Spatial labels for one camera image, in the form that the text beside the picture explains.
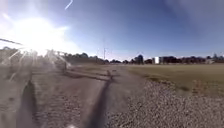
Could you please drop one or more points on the robot's own part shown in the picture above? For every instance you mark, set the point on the robot's own part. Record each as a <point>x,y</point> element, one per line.
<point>70,126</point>

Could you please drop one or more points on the tall light pole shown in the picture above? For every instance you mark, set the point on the tall light pole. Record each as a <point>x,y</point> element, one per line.
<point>104,53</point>

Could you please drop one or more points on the row of dark trees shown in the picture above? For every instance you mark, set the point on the row of dark trees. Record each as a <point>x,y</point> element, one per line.
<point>86,58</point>

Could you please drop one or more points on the grey gravel path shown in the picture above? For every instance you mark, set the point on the grey gravel path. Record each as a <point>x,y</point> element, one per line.
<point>133,106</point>

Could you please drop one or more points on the white building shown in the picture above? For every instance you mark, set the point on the white building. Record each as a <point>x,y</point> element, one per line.
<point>156,60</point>

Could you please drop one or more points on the dry grass field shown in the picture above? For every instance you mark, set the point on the dry grass field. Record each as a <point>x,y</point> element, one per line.
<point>186,75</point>

